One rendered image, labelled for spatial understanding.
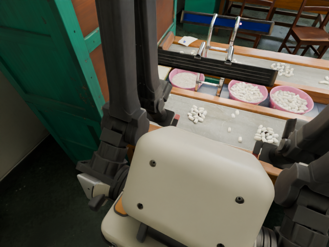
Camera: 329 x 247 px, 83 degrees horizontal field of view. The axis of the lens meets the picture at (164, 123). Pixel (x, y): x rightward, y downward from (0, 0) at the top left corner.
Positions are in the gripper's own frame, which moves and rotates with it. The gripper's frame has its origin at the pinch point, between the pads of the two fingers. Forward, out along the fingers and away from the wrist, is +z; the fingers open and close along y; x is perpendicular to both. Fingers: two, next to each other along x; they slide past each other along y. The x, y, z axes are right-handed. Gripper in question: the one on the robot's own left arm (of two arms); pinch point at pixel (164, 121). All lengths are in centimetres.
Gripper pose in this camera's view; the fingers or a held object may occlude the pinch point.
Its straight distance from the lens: 81.0
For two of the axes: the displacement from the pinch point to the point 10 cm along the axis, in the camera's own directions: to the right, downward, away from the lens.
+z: 1.9, 2.5, 9.5
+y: -9.1, -3.2, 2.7
